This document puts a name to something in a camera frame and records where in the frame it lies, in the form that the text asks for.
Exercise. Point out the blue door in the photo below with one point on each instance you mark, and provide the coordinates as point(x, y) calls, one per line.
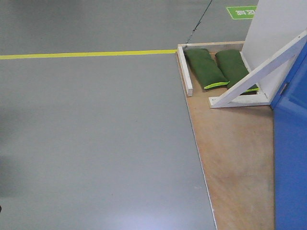
point(290, 148)

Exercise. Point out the white border beam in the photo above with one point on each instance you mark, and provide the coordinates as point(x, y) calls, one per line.
point(184, 71)

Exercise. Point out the left green sandbag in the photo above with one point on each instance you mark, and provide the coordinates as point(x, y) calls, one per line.
point(205, 69)

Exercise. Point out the green sandbag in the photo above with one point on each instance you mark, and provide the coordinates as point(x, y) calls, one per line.
point(231, 65)
point(205, 69)

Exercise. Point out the white triangular brace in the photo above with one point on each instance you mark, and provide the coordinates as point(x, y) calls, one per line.
point(234, 98)

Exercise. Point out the plywood base platform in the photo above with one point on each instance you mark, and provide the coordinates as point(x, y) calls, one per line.
point(236, 150)

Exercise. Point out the right green sandbag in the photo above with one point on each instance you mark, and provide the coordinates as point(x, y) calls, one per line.
point(231, 65)

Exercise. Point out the green floor sign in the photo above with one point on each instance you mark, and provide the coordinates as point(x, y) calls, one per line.
point(242, 12)

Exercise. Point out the yellow floor tape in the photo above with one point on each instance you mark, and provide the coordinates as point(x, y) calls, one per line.
point(88, 54)

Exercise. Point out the white wall panel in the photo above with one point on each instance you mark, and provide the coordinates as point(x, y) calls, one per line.
point(275, 23)

